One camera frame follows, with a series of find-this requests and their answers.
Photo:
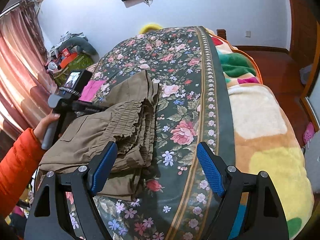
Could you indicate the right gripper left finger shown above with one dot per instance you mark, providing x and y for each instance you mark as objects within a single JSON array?
[{"x": 100, "y": 168}]

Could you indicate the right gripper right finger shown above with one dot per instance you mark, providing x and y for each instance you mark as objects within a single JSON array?
[{"x": 214, "y": 169}]

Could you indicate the olive brown pants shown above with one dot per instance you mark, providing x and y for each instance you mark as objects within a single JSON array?
[{"x": 128, "y": 121}]

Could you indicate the orange sleeved left forearm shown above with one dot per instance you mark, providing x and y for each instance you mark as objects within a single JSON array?
[{"x": 17, "y": 168}]

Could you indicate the left hand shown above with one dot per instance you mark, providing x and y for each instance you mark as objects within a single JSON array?
[{"x": 42, "y": 126}]

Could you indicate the pink folded cloth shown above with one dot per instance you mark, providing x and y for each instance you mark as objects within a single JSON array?
[{"x": 91, "y": 89}]

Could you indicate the pink striped curtain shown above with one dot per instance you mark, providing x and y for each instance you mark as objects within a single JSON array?
[{"x": 25, "y": 85}]

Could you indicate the green storage bag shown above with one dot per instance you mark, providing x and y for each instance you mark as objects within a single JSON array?
[{"x": 81, "y": 61}]

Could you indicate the orange box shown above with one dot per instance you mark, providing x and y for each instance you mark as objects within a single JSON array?
[{"x": 67, "y": 57}]

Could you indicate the colourful fleece blanket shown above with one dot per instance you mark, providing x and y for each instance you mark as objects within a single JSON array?
[{"x": 264, "y": 137}]

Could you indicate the dark floral bedspread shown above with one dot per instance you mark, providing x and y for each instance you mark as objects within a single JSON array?
[{"x": 175, "y": 201}]

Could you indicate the pink slipper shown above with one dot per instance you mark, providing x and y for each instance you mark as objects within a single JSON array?
[{"x": 309, "y": 133}]

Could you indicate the yellow plush item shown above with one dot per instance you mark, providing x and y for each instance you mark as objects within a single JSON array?
[{"x": 150, "y": 27}]

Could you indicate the black action camera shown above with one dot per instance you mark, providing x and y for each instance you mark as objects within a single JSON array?
[{"x": 77, "y": 80}]

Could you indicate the wooden bed post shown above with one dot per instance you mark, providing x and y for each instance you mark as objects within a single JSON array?
[{"x": 221, "y": 33}]

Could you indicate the white wall socket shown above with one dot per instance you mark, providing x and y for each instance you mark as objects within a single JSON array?
[{"x": 248, "y": 33}]

